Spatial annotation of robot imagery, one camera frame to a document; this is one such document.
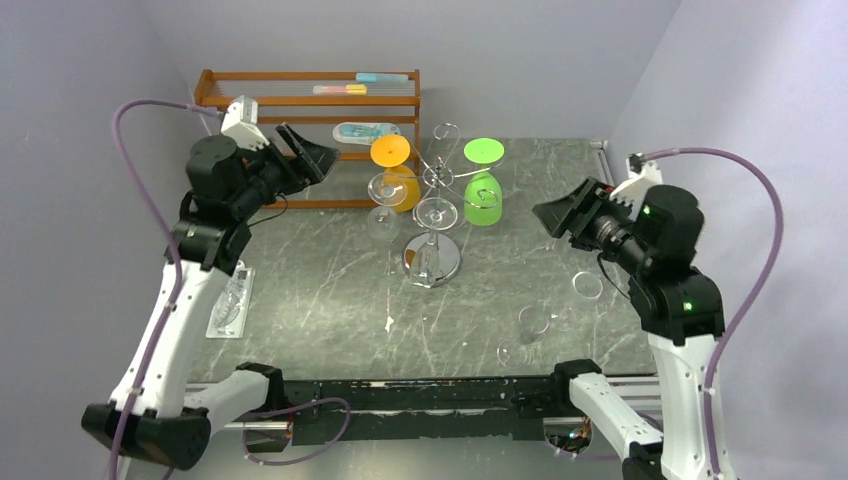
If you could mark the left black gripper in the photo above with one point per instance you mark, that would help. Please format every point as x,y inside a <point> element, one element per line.
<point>313,162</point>

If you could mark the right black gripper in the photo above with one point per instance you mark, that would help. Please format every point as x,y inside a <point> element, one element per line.
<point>586,216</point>

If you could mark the clear wine glass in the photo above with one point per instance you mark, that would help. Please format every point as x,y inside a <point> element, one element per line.
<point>512,354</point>
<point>388,191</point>
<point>587,286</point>
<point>533,321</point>
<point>432,258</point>

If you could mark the green plastic wine glass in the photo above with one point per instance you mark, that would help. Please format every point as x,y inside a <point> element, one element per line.
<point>483,197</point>

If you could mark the orange plastic wine glass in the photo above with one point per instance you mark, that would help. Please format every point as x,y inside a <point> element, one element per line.
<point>391,152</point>

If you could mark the clear wine glass front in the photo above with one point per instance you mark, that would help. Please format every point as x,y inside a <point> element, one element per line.
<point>512,354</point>

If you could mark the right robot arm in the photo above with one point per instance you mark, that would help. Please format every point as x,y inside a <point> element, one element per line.
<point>679,308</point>

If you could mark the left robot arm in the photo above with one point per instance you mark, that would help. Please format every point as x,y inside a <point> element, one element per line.
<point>149,415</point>

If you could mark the chrome wine glass rack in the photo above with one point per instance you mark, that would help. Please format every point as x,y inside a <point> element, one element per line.
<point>438,179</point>

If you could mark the blue toothbrush package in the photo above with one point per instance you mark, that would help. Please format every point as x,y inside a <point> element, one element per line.
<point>363,133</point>

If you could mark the orange wooden shelf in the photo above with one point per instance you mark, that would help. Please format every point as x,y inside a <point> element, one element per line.
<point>289,97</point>

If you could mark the pink yellow case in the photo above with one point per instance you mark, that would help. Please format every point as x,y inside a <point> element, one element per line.
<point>340,90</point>

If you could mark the blue case top shelf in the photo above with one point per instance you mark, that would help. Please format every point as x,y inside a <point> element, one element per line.
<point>381,78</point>

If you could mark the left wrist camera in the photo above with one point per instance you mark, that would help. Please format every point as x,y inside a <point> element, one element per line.
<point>240,124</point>

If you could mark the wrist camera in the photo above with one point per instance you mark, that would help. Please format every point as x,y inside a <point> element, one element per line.
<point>240,124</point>
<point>643,174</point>

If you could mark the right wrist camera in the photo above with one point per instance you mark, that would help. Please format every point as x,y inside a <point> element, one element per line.
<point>643,174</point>

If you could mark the black base frame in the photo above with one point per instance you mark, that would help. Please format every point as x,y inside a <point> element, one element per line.
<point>515,407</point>

